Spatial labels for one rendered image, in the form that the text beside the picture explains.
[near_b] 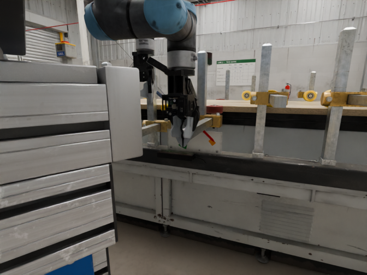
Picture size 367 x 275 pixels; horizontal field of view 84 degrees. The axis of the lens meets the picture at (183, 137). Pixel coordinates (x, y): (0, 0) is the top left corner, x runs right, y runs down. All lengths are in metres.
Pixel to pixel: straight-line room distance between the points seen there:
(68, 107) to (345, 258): 1.39
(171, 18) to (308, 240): 1.26
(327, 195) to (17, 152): 0.99
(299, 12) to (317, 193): 7.69
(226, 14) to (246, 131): 7.76
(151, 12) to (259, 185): 0.79
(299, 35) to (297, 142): 7.26
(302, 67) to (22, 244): 8.08
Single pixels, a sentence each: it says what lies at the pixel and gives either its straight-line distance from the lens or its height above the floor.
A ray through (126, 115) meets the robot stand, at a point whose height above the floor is 0.95.
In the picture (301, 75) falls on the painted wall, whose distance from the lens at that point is 8.10.
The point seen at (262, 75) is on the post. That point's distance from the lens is 0.87.
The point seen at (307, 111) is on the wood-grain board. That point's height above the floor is 0.89.
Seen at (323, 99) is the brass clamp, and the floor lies 0.94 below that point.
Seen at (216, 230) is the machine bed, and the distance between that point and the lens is 1.38.
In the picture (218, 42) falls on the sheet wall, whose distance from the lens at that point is 8.53.
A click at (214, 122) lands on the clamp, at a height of 0.84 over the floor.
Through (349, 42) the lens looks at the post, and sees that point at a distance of 0.93.
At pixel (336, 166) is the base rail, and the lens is 0.95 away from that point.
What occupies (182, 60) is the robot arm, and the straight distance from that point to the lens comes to 0.54.
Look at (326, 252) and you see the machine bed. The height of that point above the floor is 0.17.
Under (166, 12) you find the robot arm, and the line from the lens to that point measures 0.44.
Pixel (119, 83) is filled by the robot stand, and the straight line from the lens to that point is 0.20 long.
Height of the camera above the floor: 0.97
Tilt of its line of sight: 13 degrees down
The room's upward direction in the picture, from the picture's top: straight up
